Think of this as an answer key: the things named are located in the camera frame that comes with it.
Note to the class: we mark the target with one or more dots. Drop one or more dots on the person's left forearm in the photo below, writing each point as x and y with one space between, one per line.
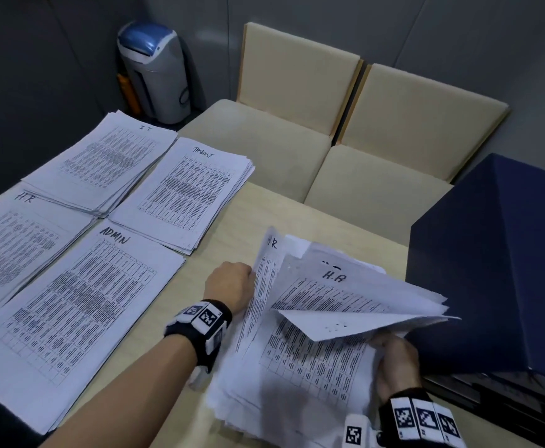
132 396

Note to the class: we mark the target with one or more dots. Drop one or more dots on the grey bin with blue lid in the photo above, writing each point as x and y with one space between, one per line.
165 79

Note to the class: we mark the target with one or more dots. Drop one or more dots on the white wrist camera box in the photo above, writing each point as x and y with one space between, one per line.
354 433
197 377

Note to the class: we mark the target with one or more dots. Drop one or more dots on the person's right hand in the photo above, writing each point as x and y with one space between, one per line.
398 368

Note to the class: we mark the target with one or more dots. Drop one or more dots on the stack of printed paper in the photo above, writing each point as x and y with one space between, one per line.
15 251
109 158
76 312
309 363
183 195

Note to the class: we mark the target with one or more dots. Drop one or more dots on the beige cushioned chair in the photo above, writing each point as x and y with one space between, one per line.
421 116
300 69

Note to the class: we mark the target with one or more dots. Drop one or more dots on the person's left hand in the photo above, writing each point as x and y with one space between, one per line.
230 286

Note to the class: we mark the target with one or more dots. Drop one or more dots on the orange bottle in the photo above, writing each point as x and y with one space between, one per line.
128 95

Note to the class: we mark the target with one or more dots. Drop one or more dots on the black marker wristband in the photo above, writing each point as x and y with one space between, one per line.
181 328
407 396

